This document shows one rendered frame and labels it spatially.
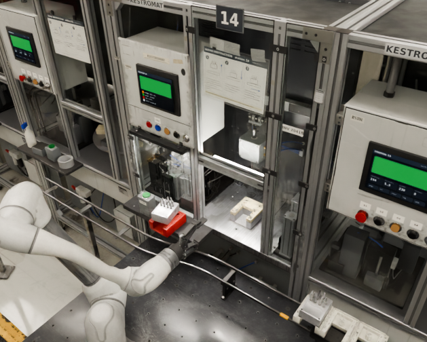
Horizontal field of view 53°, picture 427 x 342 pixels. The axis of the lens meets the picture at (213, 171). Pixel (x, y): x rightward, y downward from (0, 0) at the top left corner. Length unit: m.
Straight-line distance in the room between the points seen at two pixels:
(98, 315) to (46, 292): 1.50
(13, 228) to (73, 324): 0.77
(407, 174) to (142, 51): 1.22
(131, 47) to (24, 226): 0.92
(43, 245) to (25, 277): 1.89
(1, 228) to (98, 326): 0.58
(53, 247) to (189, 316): 0.82
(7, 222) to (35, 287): 1.82
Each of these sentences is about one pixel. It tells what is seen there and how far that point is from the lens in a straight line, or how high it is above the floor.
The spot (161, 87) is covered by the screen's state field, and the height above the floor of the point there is 1.66.
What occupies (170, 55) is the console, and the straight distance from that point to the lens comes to 1.89.
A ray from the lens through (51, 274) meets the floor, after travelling 3.49.
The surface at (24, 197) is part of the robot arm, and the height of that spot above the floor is 1.46.
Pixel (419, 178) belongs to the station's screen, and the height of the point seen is 1.63.
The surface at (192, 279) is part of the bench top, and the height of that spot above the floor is 0.68.
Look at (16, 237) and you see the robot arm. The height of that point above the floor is 1.42.
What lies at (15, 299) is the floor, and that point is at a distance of 3.43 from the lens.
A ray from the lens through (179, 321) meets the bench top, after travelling 2.18.
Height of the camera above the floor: 2.45
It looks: 35 degrees down
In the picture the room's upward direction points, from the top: 1 degrees counter-clockwise
